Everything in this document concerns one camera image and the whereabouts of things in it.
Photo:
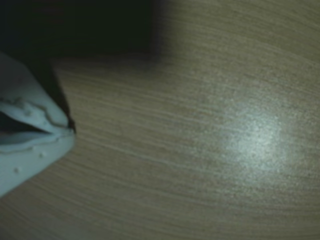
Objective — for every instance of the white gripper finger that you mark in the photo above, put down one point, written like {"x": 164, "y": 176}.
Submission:
{"x": 30, "y": 162}
{"x": 22, "y": 95}

